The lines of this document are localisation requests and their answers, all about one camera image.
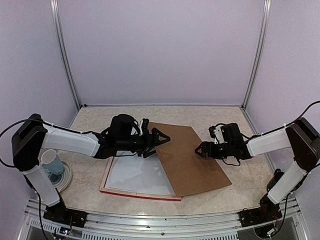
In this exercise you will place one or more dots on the aluminium post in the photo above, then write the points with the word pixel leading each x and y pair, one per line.
pixel 63 53
pixel 258 53

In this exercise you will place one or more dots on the left aluminium post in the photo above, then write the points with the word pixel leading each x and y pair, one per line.
pixel 63 53

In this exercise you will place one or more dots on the wooden red photo frame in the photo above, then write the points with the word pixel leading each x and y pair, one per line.
pixel 130 194

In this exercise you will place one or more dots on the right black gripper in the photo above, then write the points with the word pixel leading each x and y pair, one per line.
pixel 210 153

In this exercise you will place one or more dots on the light blue cup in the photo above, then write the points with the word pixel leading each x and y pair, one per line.
pixel 52 162

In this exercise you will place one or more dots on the brown backing board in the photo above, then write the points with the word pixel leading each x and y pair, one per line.
pixel 187 172

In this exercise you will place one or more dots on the white photo paper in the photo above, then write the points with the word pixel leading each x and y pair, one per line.
pixel 139 175

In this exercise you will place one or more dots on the aluminium front rail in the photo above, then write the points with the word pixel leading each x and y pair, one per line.
pixel 208 226

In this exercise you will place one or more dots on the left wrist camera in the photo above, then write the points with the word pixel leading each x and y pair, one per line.
pixel 143 125

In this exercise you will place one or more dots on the right aluminium post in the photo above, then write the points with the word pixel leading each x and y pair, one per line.
pixel 258 53

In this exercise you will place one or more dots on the white round plate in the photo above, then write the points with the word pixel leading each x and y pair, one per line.
pixel 61 182

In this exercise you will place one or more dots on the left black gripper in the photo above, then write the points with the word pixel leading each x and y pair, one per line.
pixel 149 144

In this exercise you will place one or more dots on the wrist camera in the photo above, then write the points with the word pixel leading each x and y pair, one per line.
pixel 143 125
pixel 216 133

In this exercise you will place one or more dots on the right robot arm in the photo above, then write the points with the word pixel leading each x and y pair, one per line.
pixel 299 141

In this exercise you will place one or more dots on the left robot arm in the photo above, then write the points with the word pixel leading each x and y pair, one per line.
pixel 34 135

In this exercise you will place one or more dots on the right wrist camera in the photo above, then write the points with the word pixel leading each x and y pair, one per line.
pixel 216 133

